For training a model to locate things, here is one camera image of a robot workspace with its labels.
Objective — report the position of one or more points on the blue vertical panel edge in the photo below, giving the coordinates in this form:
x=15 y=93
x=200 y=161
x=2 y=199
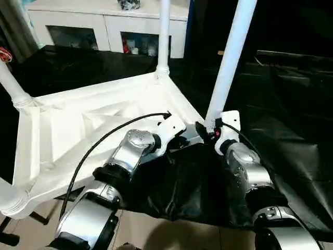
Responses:
x=190 y=26

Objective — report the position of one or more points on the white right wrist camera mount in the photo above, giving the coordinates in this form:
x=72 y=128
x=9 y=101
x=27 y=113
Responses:
x=229 y=125

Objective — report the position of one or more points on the black horizontal bar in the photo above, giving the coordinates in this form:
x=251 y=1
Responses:
x=294 y=54

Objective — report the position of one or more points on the dark furniture with brass label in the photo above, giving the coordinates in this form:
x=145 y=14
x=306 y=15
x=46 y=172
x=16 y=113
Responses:
x=299 y=23

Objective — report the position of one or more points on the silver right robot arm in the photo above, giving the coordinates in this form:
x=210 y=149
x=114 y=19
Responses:
x=247 y=166

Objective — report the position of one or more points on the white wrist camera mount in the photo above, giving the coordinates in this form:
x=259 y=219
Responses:
x=171 y=127
x=229 y=125

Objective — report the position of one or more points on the grey curtain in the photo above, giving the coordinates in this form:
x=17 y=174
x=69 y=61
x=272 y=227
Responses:
x=15 y=28

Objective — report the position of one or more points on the red box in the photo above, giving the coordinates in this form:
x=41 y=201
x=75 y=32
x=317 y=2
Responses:
x=125 y=46

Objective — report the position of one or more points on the white plastic table leg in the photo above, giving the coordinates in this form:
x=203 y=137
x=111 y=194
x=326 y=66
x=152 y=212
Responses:
x=164 y=34
x=11 y=198
x=13 y=83
x=231 y=57

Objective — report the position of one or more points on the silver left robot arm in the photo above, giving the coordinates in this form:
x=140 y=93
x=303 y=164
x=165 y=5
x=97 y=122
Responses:
x=127 y=151

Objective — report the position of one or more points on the white glass-door cabinet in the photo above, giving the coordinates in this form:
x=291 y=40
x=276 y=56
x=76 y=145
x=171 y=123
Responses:
x=109 y=20

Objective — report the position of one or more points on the red orange clothes hangers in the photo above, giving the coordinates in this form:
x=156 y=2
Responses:
x=5 y=54

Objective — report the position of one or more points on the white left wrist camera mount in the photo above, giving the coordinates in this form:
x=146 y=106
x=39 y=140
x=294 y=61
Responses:
x=171 y=127

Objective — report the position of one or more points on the dark patterned bundle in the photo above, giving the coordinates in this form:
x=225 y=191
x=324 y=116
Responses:
x=128 y=4

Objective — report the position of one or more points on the black folding table frame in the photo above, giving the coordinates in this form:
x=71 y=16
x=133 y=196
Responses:
x=26 y=218

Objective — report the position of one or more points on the small white jar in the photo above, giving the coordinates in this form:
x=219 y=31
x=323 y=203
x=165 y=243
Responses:
x=134 y=50

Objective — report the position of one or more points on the black plastic mat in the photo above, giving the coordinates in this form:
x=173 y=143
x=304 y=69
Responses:
x=78 y=67

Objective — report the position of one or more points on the white plastic table top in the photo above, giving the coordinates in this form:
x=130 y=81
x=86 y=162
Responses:
x=78 y=109

